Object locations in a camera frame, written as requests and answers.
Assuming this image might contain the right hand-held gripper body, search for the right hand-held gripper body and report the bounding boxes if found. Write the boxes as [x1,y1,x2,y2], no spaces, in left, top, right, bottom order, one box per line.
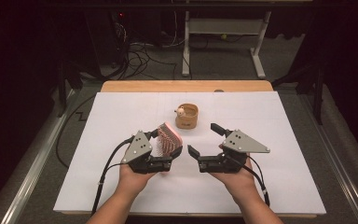
[198,129,271,175]

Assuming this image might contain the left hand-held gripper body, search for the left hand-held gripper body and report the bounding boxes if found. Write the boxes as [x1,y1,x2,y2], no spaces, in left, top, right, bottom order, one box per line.
[120,130,173,175]

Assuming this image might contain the pink hairbrush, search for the pink hairbrush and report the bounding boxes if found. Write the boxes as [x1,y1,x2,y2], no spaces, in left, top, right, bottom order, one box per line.
[156,121,184,159]

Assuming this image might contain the person's left hand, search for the person's left hand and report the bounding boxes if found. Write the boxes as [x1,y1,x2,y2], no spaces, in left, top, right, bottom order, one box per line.
[115,162,157,201]

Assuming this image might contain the person's right hand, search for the person's right hand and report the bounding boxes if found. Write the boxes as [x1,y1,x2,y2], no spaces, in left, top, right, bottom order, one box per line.
[209,157,263,204]

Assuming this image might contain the tan wooden holder cup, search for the tan wooden holder cup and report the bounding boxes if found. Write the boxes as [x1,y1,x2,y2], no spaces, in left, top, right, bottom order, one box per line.
[174,103,200,130]

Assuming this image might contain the small cream animal figure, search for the small cream animal figure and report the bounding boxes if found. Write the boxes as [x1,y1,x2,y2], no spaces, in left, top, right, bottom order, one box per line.
[173,105,187,119]

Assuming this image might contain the white board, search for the white board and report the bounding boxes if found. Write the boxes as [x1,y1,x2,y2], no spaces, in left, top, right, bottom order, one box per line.
[53,91,327,216]

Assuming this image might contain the wooden table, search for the wooden table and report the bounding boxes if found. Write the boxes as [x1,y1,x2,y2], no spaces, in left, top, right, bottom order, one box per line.
[60,79,319,219]

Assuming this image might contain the dark metal stand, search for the dark metal stand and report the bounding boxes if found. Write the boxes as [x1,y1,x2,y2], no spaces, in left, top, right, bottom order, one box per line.
[271,60,328,126]
[55,60,85,119]

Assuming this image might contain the dark computer tower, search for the dark computer tower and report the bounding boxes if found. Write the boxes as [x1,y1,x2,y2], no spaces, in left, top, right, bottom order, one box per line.
[85,8,129,69]

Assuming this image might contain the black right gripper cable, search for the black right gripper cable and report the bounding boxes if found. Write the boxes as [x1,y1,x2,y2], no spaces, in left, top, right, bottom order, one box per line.
[227,153,271,208]

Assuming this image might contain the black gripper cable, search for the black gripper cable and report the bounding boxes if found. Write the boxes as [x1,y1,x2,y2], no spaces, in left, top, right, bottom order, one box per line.
[90,137,136,217]
[227,153,271,208]

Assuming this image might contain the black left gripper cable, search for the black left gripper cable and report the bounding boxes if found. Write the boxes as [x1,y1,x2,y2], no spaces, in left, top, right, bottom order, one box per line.
[90,137,136,217]

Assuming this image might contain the tangle of floor cables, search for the tangle of floor cables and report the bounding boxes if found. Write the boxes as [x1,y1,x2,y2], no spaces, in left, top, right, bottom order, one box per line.
[113,12,179,81]

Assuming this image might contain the black floor cable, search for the black floor cable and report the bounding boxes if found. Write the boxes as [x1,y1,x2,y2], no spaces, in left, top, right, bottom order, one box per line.
[55,94,97,170]

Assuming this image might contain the aluminium rail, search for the aluminium rail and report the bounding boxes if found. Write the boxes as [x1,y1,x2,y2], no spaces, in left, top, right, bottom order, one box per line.
[297,92,358,224]
[0,88,77,224]

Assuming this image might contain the white metal stand frame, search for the white metal stand frame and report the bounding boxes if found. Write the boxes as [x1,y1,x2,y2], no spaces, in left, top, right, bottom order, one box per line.
[181,10,273,80]

